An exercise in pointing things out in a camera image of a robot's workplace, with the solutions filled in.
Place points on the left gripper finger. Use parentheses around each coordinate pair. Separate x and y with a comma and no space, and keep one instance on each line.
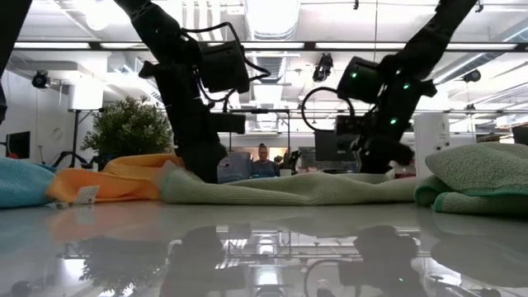
(204,163)

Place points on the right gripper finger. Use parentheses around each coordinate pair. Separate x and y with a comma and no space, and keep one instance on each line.
(379,154)

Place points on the pale green microfiber towel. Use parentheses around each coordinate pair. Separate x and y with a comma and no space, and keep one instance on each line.
(288,189)

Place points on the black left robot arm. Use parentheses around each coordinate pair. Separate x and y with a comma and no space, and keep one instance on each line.
(161,29)

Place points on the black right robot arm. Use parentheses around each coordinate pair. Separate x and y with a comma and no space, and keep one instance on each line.
(429,37)

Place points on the orange microfiber towel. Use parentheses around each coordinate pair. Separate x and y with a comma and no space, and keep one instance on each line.
(123,181)

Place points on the blue microfiber towel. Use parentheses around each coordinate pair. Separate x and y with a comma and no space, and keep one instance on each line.
(20,181)

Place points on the white pillar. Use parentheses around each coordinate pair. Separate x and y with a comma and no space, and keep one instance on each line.
(431,136)

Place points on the large black monitor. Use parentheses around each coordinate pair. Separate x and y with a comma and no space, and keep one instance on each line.
(326,146)

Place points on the person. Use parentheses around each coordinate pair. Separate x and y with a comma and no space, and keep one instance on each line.
(264,165)

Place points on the small green potted plant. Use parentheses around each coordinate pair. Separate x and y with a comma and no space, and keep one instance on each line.
(128,128)

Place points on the black ceiling spotlight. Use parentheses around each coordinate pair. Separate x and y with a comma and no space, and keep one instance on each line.
(323,68)
(472,75)
(40,79)

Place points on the white box lamp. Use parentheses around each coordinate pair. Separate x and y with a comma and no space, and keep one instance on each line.
(85,95)

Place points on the black bar with light strips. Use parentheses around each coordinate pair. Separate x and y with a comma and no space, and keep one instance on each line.
(309,45)

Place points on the black tripod stand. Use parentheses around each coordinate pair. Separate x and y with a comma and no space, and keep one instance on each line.
(75,132)

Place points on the small black monitor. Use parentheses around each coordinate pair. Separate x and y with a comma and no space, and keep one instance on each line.
(18,144)

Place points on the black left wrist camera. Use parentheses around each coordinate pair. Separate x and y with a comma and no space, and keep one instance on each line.
(224,68)

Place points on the silver ventilation duct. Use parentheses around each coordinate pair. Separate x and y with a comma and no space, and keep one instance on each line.
(270,68)

